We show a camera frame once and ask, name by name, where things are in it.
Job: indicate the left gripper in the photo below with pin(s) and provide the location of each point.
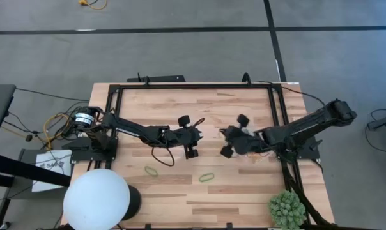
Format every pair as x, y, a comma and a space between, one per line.
183, 137

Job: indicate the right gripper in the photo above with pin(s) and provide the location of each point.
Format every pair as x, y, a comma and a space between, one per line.
249, 140

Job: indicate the red rubber band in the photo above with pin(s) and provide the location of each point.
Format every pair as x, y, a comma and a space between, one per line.
202, 120
266, 155

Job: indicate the long yellow rubber band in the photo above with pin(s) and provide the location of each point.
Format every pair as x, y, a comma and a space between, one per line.
253, 157

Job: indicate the green rubber band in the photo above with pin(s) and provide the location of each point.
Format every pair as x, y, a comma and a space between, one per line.
199, 179
145, 167

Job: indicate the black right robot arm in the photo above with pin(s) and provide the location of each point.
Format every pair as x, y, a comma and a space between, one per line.
308, 123

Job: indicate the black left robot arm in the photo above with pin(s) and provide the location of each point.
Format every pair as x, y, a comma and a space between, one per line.
129, 129

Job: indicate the black equipment box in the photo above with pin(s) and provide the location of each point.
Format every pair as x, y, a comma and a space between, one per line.
158, 79

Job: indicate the green artificial plant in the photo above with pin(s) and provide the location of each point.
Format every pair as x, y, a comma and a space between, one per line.
287, 209

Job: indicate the white globe table lamp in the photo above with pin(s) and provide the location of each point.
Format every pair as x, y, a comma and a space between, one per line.
97, 199

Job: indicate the white printed paper sheet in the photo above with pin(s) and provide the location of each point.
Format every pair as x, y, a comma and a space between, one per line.
62, 156

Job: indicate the grey box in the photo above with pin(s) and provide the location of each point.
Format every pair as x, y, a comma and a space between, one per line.
25, 155

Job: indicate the black beam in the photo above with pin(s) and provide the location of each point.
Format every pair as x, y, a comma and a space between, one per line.
27, 171

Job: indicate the black table frame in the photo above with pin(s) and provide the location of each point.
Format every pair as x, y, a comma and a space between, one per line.
196, 86

